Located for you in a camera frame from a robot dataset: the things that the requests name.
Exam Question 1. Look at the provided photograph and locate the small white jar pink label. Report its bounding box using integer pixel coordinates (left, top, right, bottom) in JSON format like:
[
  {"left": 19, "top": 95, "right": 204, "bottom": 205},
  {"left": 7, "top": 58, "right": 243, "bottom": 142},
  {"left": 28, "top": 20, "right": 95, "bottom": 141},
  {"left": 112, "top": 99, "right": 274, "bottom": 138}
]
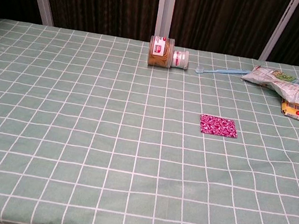
[{"left": 170, "top": 48, "right": 191, "bottom": 70}]

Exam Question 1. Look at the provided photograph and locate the crumpled white green snack bag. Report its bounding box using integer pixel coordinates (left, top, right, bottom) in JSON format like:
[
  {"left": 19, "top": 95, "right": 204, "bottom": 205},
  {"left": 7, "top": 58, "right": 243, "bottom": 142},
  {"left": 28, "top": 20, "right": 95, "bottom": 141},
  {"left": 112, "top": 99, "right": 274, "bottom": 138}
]
[{"left": 238, "top": 63, "right": 299, "bottom": 106}]

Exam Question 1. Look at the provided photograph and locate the clear jar of rubber bands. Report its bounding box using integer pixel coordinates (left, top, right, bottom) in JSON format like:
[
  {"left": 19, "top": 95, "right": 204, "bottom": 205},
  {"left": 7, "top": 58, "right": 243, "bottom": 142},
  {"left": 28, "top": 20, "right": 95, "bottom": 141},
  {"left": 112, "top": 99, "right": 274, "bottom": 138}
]
[{"left": 146, "top": 34, "right": 177, "bottom": 70}]

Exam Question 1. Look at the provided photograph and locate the yellow snack packet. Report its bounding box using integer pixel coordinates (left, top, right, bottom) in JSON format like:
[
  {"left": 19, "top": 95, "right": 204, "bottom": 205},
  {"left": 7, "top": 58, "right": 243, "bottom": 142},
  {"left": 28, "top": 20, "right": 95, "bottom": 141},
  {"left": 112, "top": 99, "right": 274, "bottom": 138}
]
[{"left": 278, "top": 90, "right": 299, "bottom": 123}]

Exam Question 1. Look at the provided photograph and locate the light blue spoon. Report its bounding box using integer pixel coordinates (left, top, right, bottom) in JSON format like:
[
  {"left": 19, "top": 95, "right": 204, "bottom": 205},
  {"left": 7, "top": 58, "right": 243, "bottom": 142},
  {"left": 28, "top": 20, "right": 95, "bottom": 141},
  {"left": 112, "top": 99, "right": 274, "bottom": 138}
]
[{"left": 194, "top": 61, "right": 252, "bottom": 83}]

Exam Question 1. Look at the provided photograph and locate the green checked tablecloth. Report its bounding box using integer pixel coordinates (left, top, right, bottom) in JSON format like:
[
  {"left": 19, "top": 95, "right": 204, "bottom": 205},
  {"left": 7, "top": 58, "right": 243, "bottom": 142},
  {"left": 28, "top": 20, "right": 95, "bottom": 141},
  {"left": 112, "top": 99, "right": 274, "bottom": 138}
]
[{"left": 0, "top": 13, "right": 299, "bottom": 224}]

